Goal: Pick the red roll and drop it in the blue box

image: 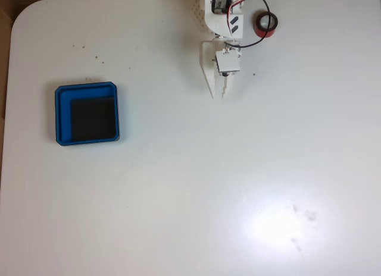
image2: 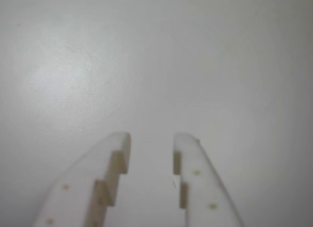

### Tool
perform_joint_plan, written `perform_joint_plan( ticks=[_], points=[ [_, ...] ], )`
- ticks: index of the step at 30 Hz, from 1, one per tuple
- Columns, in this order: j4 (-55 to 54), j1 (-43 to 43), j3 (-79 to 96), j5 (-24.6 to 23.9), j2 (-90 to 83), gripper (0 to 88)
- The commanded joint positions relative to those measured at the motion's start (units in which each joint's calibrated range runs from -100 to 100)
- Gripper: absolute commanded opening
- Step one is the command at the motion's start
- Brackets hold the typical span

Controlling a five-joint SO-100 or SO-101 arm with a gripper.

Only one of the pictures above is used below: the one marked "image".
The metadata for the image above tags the white square camera box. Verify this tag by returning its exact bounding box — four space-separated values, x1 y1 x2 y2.
214 48 242 74

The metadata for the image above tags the red mounting tape roll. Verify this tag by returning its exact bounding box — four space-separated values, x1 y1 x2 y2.
254 10 279 39

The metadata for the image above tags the blue square box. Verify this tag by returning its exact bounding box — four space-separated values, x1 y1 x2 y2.
54 81 121 147

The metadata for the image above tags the red white servo wire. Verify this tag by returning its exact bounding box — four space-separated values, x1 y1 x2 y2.
226 0 249 48

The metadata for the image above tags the black square liner pad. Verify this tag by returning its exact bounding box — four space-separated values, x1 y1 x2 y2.
70 96 117 142

